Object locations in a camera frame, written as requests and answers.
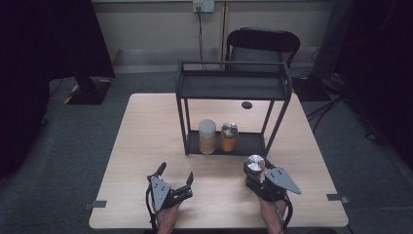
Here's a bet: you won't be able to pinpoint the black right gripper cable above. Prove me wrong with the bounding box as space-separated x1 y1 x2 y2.
279 196 294 231

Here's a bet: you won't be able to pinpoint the white lid spice jar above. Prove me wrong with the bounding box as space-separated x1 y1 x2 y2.
198 118 217 155

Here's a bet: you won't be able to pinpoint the person's left hand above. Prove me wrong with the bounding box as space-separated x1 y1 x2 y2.
155 203 181 234

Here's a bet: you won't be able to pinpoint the black floor cables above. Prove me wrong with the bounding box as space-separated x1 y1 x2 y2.
305 94 388 144

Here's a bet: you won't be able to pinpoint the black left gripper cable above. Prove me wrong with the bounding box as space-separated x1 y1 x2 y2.
144 176 159 234

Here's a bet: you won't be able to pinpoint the person's right hand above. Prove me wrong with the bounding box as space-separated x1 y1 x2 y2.
258 193 289 234

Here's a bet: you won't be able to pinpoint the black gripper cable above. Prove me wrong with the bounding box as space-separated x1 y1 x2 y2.
144 176 159 234
279 196 294 231

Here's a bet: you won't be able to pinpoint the glass spice jar steel lid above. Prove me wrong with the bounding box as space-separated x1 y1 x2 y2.
243 154 267 179

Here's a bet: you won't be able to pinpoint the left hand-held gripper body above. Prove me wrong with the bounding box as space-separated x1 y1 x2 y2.
145 175 194 214

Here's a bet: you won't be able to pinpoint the black power cable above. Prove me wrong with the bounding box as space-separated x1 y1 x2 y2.
196 11 208 71

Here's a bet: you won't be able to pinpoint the grey tape strip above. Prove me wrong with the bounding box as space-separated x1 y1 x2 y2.
83 200 108 211
325 193 351 204

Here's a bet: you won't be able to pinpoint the black folding chair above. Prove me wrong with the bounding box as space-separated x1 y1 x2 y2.
224 27 301 71

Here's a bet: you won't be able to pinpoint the white wall outlet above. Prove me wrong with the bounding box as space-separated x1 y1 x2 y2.
192 0 216 14

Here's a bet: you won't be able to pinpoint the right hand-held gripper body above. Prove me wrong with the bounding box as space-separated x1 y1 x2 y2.
244 166 302 203

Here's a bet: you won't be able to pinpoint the black metal two-tier rack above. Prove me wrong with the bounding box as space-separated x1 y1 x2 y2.
174 59 293 157

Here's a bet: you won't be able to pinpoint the black curtain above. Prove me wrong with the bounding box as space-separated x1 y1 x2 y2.
310 0 413 164
0 0 116 179

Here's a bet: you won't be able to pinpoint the orange spice jar steel lid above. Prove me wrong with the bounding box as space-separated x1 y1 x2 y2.
220 122 240 153

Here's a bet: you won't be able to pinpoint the black stand base yellow tape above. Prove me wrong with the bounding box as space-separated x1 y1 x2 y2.
62 76 113 105

